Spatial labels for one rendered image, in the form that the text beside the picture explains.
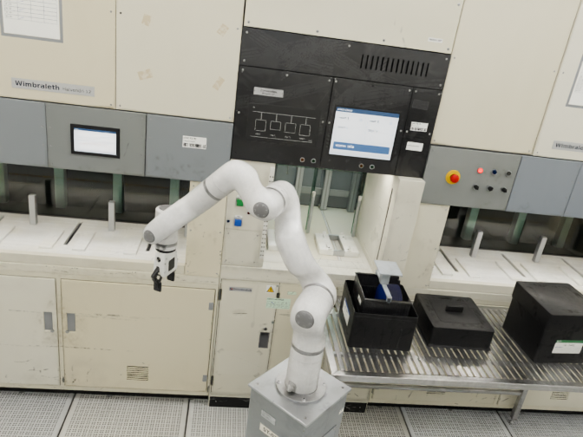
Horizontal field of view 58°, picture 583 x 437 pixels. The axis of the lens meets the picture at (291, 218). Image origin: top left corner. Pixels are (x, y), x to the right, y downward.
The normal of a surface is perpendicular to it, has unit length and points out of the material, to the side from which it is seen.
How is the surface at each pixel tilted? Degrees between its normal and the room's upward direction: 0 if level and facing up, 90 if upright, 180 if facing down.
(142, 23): 90
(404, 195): 90
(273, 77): 90
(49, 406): 0
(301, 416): 0
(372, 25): 93
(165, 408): 0
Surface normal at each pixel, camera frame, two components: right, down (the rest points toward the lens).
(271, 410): -0.64, 0.22
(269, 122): 0.09, 0.40
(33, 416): 0.13, -0.92
